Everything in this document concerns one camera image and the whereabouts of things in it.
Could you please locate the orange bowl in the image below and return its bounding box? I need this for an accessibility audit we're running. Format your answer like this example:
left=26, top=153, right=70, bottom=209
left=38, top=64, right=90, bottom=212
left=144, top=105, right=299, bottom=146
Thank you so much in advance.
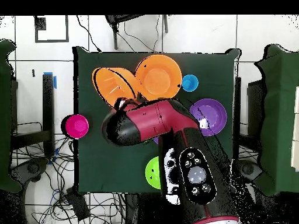
left=134, top=54, right=183, bottom=102
left=92, top=66, right=144, bottom=111

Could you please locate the red bowl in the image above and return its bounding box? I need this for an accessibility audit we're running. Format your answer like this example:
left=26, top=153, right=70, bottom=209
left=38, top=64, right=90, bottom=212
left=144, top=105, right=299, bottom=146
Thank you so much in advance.
left=64, top=114, right=90, bottom=140

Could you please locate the green bowl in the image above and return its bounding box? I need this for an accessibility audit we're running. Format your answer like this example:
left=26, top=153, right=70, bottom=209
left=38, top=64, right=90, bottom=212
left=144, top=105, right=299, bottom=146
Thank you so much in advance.
left=145, top=156, right=162, bottom=190

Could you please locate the blue cup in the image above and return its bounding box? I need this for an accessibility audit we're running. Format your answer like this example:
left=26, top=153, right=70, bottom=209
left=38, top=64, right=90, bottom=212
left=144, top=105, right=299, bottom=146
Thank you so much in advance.
left=181, top=74, right=199, bottom=92

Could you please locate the dark green table cloth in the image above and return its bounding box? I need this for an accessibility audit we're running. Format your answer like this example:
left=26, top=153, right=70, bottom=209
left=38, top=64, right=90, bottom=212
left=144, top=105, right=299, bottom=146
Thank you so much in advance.
left=72, top=46, right=241, bottom=194

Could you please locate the black power adapter box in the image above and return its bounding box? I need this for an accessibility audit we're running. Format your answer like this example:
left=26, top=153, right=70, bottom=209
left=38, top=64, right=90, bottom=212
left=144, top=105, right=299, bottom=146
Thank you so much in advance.
left=65, top=187, right=91, bottom=222

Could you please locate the green cloth covered table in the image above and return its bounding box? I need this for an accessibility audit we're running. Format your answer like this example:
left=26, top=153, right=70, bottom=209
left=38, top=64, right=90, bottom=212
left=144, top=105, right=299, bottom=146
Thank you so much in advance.
left=253, top=44, right=299, bottom=197
left=0, top=39, right=23, bottom=194

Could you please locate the white box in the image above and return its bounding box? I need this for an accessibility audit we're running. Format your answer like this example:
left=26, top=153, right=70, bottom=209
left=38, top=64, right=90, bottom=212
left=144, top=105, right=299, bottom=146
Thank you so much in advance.
left=290, top=86, right=299, bottom=172

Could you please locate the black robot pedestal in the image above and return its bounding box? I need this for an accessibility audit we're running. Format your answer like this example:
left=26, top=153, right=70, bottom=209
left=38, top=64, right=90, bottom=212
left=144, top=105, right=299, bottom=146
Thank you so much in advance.
left=124, top=193, right=164, bottom=224

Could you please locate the black floor cable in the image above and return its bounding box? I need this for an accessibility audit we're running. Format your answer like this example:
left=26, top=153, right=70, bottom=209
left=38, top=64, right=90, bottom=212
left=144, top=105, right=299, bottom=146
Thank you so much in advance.
left=76, top=15, right=102, bottom=53

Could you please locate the black camera tripod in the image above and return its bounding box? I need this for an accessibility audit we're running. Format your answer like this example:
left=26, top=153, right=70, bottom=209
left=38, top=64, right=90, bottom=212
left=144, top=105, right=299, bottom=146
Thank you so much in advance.
left=105, top=15, right=169, bottom=51

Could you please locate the tangle of cables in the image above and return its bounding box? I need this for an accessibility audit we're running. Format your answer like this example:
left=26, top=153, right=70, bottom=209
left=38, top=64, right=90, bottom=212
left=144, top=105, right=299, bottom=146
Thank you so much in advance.
left=13, top=135, right=124, bottom=224

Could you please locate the grey pedestal foot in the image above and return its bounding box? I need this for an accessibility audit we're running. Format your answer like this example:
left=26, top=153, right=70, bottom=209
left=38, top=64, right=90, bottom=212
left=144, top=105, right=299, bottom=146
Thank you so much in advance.
left=10, top=158, right=50, bottom=185
left=235, top=159, right=263, bottom=184

